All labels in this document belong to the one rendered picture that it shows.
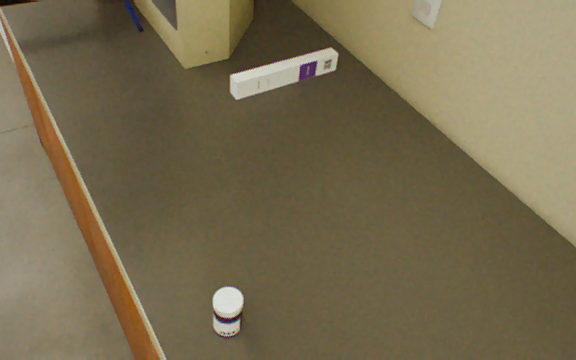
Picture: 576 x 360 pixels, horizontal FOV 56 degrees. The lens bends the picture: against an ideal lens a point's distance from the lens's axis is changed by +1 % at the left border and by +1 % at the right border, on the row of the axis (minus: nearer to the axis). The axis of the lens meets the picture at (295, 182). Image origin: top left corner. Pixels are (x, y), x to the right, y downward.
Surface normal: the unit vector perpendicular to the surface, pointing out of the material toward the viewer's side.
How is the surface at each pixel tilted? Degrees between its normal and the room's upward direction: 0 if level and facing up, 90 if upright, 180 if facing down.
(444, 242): 0
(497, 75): 90
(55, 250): 0
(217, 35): 90
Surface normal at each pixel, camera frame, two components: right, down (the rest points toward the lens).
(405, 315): 0.10, -0.70
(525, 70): -0.85, 0.32
